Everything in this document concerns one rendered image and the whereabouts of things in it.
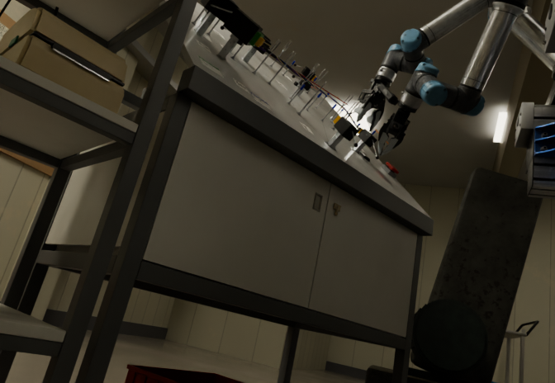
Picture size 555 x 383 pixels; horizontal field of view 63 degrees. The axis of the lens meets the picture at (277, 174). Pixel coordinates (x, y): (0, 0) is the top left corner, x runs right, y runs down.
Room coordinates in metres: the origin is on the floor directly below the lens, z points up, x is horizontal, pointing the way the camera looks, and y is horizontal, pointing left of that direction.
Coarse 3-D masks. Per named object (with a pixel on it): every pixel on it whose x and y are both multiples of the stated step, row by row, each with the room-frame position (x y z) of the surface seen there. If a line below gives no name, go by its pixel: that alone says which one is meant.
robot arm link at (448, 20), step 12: (468, 0) 1.30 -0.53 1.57; (480, 0) 1.29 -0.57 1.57; (492, 0) 1.28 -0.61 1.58; (444, 12) 1.34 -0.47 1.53; (456, 12) 1.32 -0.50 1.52; (468, 12) 1.31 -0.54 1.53; (480, 12) 1.33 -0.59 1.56; (432, 24) 1.35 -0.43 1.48; (444, 24) 1.34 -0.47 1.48; (456, 24) 1.34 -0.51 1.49; (408, 36) 1.37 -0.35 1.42; (420, 36) 1.36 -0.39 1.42; (432, 36) 1.37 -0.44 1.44; (408, 48) 1.39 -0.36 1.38; (420, 48) 1.40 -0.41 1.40; (408, 60) 1.47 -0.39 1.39
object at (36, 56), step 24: (24, 24) 0.83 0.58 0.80; (48, 24) 0.79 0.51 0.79; (0, 48) 0.93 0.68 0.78; (24, 48) 0.76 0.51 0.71; (48, 48) 0.78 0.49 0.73; (72, 48) 0.83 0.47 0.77; (96, 48) 0.87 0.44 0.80; (48, 72) 0.79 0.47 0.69; (72, 72) 0.82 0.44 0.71; (96, 72) 0.85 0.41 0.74; (120, 72) 0.91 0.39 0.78; (96, 96) 0.86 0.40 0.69; (120, 96) 0.89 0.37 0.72
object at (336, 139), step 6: (342, 120) 1.32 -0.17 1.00; (336, 126) 1.34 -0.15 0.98; (342, 126) 1.32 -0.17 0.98; (348, 126) 1.30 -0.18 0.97; (342, 132) 1.31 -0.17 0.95; (348, 132) 1.31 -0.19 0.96; (354, 132) 1.32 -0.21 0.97; (336, 138) 1.35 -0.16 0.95; (342, 138) 1.35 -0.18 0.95; (348, 138) 1.33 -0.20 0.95; (354, 138) 1.30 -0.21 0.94; (330, 144) 1.36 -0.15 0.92; (336, 144) 1.37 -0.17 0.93; (354, 144) 1.29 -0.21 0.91
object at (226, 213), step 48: (192, 144) 1.03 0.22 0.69; (240, 144) 1.12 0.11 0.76; (192, 192) 1.05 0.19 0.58; (240, 192) 1.14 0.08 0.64; (288, 192) 1.25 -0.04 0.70; (192, 240) 1.08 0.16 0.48; (240, 240) 1.17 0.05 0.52; (288, 240) 1.28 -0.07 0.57; (240, 288) 1.19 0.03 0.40; (288, 288) 1.30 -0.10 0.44
